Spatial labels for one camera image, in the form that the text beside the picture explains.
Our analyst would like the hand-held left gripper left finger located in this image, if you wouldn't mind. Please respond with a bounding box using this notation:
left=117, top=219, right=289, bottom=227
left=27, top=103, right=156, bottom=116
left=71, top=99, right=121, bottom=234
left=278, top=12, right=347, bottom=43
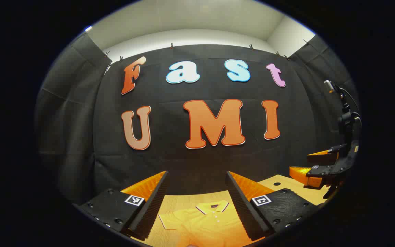
left=77, top=170, right=169, bottom=241

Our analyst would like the orange T-shirt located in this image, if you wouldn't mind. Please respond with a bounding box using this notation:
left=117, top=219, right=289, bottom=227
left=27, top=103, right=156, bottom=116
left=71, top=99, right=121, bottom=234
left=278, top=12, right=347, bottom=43
left=158, top=201, right=253, bottom=247

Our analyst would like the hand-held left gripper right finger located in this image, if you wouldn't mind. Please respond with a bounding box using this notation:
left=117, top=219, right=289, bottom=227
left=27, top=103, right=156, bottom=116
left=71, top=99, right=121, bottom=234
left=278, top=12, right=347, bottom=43
left=225, top=171, right=321, bottom=241

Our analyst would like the black backdrop cloth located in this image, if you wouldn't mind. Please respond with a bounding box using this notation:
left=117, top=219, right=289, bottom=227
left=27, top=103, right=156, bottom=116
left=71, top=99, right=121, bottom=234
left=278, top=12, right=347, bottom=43
left=35, top=33, right=361, bottom=206

